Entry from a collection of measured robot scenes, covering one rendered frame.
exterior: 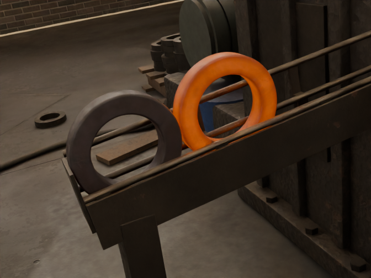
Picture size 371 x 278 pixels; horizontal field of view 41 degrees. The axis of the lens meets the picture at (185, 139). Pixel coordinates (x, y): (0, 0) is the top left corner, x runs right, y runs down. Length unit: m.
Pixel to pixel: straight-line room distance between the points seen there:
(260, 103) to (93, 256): 1.00
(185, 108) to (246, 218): 1.00
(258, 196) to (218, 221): 0.16
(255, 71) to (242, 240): 0.90
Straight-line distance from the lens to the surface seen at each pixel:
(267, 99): 0.86
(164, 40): 2.88
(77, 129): 0.75
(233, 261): 1.56
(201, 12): 2.12
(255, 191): 1.76
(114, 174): 0.84
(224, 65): 0.80
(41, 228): 1.94
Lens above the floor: 0.94
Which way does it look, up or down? 23 degrees down
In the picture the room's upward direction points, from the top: 8 degrees counter-clockwise
